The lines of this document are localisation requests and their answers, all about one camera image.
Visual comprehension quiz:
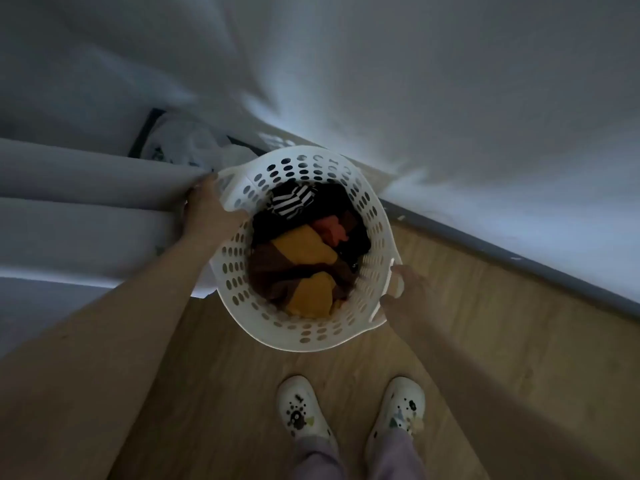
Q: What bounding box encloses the grey skirting board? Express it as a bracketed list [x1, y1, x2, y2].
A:
[379, 194, 640, 321]

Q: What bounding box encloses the black white striped garment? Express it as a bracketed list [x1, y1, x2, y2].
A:
[267, 183, 317, 219]

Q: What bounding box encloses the person's right hand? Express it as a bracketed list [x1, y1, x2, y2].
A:
[379, 264, 442, 341]

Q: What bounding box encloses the person's left white clog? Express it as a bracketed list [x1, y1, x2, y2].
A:
[276, 375, 337, 445]

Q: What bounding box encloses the person's left forearm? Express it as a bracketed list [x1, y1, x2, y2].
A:
[0, 233, 239, 480]

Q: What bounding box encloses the person's right forearm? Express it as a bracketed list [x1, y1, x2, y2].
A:
[399, 317, 619, 480]

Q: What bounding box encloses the grey curtain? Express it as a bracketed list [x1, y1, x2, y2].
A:
[0, 137, 216, 301]

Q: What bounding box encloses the white perforated laundry basket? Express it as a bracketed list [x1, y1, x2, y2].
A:
[199, 145, 403, 353]

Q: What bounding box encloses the white plastic bag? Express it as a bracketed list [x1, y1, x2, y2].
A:
[139, 112, 257, 171]

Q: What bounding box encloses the person's left hand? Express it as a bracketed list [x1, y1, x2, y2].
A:
[181, 172, 249, 248]

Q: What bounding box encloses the orange garment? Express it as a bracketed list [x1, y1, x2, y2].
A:
[312, 214, 352, 247]

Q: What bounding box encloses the person's right white clog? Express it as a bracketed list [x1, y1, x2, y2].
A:
[365, 377, 426, 461]

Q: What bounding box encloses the person's white clog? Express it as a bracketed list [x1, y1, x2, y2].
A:
[276, 375, 337, 445]
[365, 377, 426, 461]

